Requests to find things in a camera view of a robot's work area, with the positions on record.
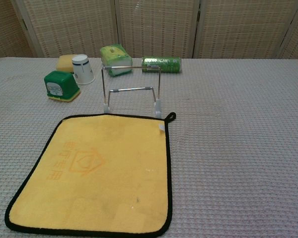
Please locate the yellow cloth with black trim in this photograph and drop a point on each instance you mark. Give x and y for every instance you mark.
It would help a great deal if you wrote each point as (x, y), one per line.
(101, 173)

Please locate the green drink can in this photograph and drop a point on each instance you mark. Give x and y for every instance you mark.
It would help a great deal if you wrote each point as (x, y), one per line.
(169, 65)

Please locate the green tissue pack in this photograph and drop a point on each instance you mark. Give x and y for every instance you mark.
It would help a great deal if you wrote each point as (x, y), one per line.
(114, 57)

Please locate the white woven tablecloth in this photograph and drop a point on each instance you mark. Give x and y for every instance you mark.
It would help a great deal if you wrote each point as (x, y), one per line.
(226, 148)

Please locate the green plastic box yellow lid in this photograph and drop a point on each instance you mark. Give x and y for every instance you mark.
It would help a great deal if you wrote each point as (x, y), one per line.
(62, 84)

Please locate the woven folding screen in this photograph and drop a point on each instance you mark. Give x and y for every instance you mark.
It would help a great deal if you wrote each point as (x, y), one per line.
(151, 24)

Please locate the yellow sponge block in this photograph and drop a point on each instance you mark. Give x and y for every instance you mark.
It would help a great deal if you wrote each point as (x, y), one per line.
(64, 63)

